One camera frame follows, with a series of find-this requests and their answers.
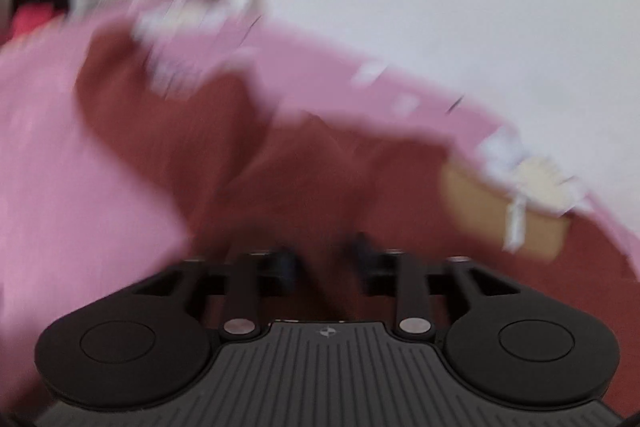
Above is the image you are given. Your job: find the rust red knit sweater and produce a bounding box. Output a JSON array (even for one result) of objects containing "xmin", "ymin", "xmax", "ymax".
[{"xmin": 76, "ymin": 26, "xmax": 639, "ymax": 414}]

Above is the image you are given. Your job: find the pink floral bed sheet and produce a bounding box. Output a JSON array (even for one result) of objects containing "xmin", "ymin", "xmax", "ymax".
[{"xmin": 0, "ymin": 0, "xmax": 640, "ymax": 417}]

